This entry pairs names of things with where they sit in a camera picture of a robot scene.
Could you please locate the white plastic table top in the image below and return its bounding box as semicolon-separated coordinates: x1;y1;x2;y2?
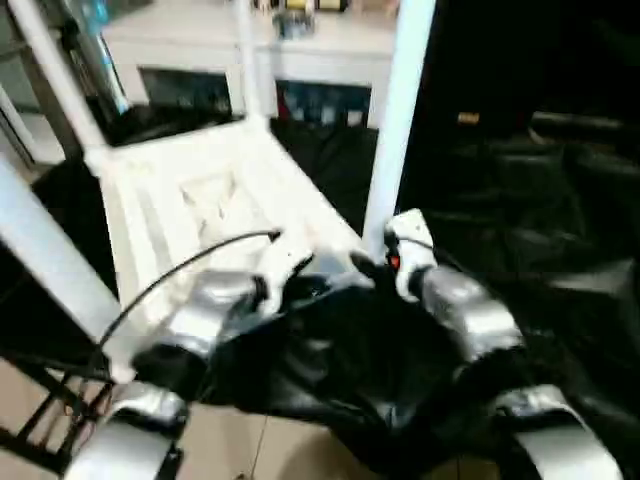
83;118;374;382

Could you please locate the black plastic mat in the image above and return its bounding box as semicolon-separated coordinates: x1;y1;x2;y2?
0;112;640;480

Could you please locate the dark horizontal bar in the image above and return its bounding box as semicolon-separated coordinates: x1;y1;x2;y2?
531;111;640;130

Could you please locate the black fabric backdrop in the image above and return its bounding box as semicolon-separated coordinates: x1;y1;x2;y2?
399;0;640;146

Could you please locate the black bundle in clear bag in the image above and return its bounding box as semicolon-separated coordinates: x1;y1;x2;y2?
276;8;317;40

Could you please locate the white glass-door cabinet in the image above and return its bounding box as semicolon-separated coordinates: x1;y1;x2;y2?
99;0;397;127

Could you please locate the teal printed plastic sheet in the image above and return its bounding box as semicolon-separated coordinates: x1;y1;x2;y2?
81;0;130;115

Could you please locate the grey metal tripod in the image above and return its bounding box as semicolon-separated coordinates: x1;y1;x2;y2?
0;0;101;161

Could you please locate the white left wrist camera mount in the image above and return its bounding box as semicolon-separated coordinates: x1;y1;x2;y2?
258;238;315;315

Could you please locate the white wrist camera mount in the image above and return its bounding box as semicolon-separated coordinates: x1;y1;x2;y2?
258;238;315;315
383;208;437;302

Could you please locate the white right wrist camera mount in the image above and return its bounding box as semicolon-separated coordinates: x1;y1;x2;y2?
383;208;437;302

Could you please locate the black folding table frame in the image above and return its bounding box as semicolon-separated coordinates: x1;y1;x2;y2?
0;348;112;476

